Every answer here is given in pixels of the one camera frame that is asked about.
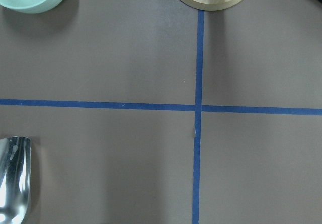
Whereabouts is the metal ice scoop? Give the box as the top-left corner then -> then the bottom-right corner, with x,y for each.
1,136 -> 32,223

